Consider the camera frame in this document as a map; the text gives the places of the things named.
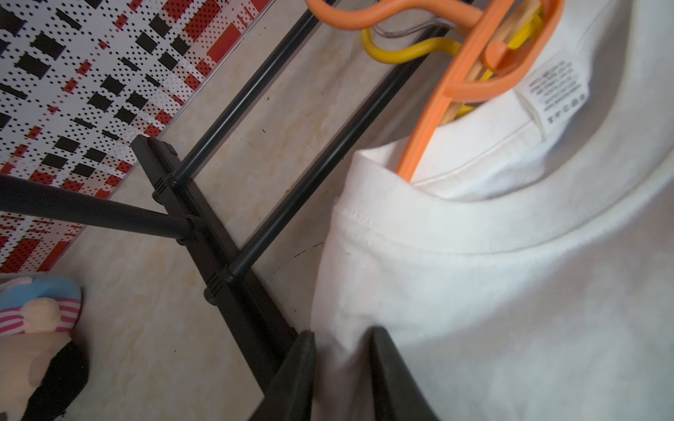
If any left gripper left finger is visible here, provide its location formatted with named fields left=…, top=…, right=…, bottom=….
left=249, top=331, right=316, bottom=421

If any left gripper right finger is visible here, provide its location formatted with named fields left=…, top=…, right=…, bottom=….
left=370, top=326, right=438, bottom=420

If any white printed t-shirt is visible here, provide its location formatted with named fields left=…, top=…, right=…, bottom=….
left=311, top=1, right=673, bottom=420

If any orange plastic hanger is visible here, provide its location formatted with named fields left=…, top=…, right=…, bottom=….
left=306, top=1, right=565, bottom=182

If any yellow plastic hanger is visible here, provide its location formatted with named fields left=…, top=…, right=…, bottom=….
left=361, top=9, right=544, bottom=119

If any black clothes rack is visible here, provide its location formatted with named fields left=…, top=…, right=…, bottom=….
left=1, top=8, right=449, bottom=393

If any black-haired boy doll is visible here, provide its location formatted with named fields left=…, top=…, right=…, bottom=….
left=1, top=276, right=89, bottom=420

